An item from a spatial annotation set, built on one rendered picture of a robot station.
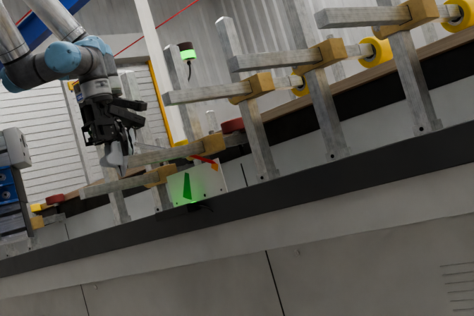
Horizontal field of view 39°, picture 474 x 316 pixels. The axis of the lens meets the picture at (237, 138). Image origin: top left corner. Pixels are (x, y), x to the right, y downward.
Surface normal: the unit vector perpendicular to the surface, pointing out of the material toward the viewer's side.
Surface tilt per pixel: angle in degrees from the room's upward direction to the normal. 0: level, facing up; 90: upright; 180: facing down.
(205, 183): 90
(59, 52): 89
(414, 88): 90
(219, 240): 90
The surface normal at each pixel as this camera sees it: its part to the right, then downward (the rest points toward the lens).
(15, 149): 0.16, -0.13
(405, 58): -0.73, 0.15
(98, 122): 0.63, -0.25
